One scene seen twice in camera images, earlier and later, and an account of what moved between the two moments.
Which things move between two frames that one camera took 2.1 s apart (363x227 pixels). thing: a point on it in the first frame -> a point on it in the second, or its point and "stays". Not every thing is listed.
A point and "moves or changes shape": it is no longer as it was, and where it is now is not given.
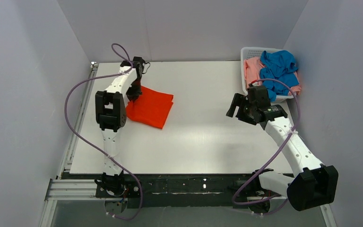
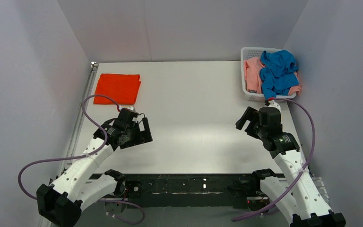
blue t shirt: [279, 65] stays
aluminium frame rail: [61, 187] stays
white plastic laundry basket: [255, 52] stays
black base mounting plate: [153, 191] stays
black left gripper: [133, 92] -> [140, 133]
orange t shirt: [151, 108] moves or changes shape
